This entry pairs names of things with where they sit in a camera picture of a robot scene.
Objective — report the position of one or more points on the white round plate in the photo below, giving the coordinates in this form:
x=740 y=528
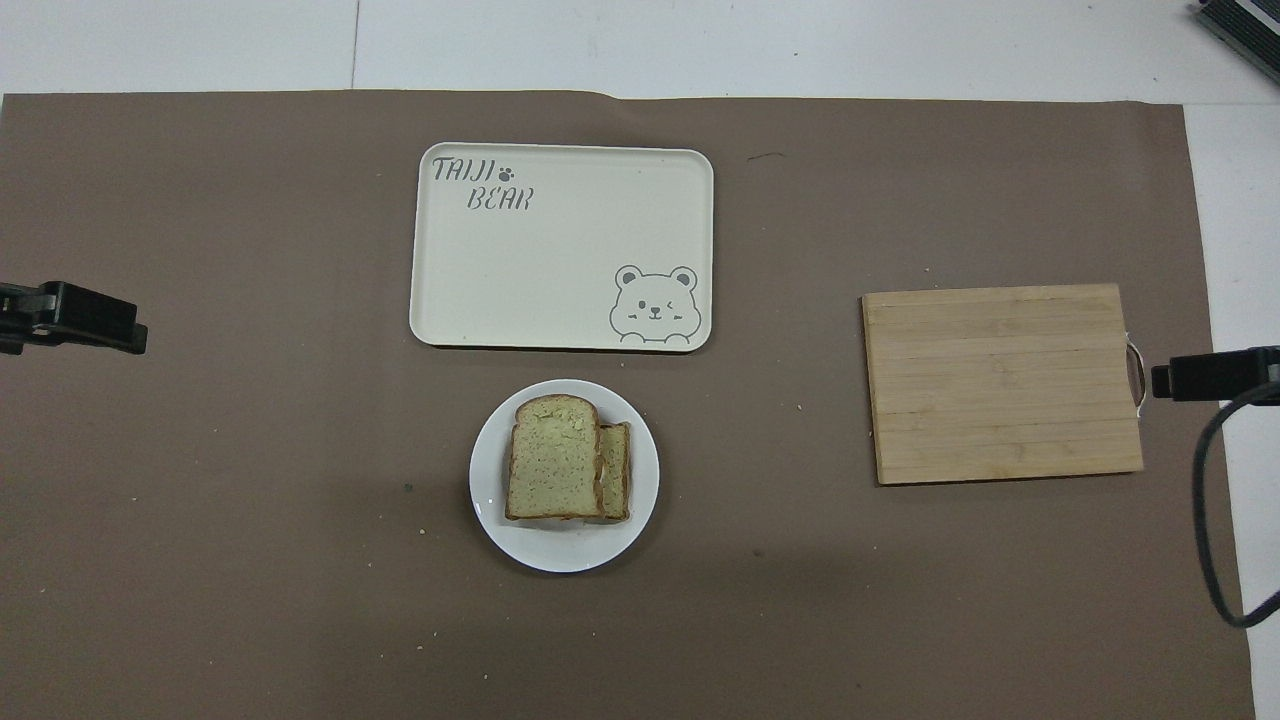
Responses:
x=565 y=548

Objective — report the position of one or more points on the cream rectangular tray bear print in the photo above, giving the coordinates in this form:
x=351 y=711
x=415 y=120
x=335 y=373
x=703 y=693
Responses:
x=560 y=260

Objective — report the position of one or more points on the large bread slice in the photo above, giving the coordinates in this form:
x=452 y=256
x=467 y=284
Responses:
x=552 y=460

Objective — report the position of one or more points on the wooden cutting board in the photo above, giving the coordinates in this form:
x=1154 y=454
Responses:
x=1000 y=385

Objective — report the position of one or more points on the black stand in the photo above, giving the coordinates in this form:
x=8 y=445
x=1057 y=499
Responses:
x=1245 y=28

